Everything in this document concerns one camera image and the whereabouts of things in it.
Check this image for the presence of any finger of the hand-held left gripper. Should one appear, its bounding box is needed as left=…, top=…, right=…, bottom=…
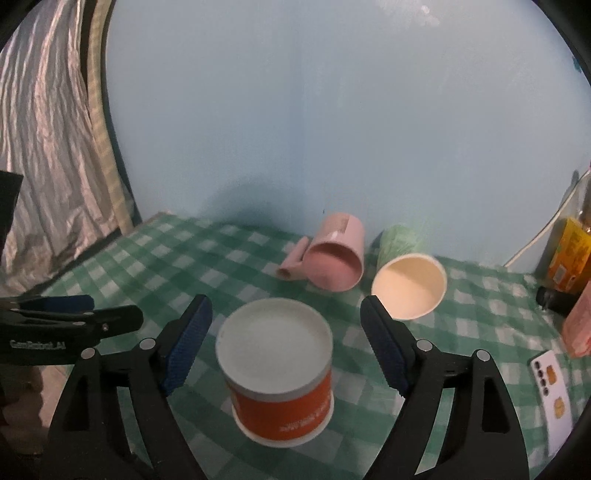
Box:
left=0, top=295, right=96, bottom=320
left=69, top=305, right=144, bottom=344

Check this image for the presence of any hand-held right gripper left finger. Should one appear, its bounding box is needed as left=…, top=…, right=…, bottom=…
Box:
left=39, top=294, right=214, bottom=480

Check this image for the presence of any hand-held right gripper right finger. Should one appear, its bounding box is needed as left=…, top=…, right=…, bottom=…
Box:
left=359, top=295, right=530, bottom=480

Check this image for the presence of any orange paper cup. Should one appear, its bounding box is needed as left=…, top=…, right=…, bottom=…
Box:
left=216, top=298, right=335, bottom=448

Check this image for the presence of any green paper cup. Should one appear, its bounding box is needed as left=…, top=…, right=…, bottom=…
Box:
left=370, top=224, right=448, bottom=321

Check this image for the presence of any green checkered tablecloth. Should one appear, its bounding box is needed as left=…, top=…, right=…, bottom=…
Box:
left=0, top=212, right=583, bottom=480

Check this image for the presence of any pink plastic mug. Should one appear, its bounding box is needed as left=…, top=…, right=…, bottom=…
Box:
left=276, top=211, right=365, bottom=294

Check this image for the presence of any silver reflective cloth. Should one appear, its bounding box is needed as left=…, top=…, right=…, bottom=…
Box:
left=0, top=0, right=139, bottom=296

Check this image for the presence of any black cylindrical object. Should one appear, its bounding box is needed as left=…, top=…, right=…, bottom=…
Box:
left=536, top=285, right=578, bottom=318

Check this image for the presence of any white smartphone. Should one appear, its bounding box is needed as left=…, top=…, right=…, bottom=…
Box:
left=527, top=349, right=575, bottom=457

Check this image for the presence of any pink box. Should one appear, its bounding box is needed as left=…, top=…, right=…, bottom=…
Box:
left=562, top=277, right=591, bottom=358

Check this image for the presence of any yellow label bottle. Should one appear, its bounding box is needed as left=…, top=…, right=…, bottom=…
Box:
left=538, top=168, right=591, bottom=291

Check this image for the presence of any white cable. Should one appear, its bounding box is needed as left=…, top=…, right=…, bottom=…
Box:
left=502, top=172, right=581, bottom=268

